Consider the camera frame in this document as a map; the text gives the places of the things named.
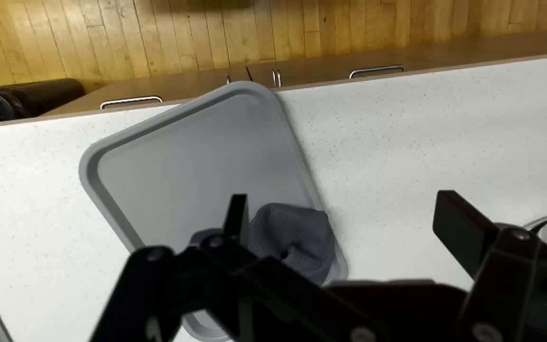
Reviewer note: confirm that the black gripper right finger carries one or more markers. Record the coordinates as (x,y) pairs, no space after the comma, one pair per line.
(514,286)

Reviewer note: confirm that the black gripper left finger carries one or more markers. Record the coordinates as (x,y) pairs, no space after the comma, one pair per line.
(161,286)

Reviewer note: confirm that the dark blue waffle towel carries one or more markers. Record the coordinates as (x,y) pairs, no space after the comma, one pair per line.
(294,235)

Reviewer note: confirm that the grey plastic tray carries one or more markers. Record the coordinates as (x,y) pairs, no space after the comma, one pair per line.
(191,172)

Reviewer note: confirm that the wooden drawer front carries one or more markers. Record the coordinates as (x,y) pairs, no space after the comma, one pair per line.
(451,55)
(180,87)

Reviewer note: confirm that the black bin with bag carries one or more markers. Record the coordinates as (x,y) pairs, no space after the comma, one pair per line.
(15,102)

